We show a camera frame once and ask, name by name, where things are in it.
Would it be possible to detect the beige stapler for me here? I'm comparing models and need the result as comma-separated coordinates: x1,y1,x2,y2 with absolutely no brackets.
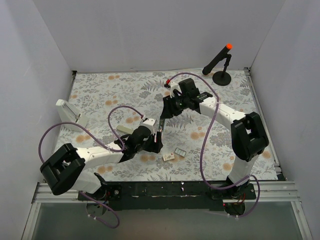
116,125,134,135

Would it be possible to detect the light blue stapler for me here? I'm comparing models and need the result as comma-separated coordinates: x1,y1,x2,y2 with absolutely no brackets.
157,118,166,143

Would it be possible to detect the staple box sleeve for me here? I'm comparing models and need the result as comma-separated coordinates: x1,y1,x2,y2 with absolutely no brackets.
162,152,175,162

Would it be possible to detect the staple tray with staples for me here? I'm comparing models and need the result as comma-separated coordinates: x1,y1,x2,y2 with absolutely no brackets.
174,147,187,158

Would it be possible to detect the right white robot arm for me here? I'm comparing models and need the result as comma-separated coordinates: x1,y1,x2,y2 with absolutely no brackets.
160,78,269,199

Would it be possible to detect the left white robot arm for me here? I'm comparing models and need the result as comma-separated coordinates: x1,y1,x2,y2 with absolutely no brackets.
40,124,163,200

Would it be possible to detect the floral table mat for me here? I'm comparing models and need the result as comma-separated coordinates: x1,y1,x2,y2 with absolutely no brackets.
55,70,257,182

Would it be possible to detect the black microphone orange tip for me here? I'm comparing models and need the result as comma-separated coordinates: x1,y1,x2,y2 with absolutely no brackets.
202,43,233,76

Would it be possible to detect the black microphone stand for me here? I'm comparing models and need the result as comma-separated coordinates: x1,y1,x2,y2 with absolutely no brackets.
212,54,232,86

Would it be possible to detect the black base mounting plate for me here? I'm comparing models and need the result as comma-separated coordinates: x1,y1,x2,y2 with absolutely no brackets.
86,181,257,211

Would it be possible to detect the white metronome device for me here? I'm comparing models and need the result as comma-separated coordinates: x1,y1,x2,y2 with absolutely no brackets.
55,99,89,128

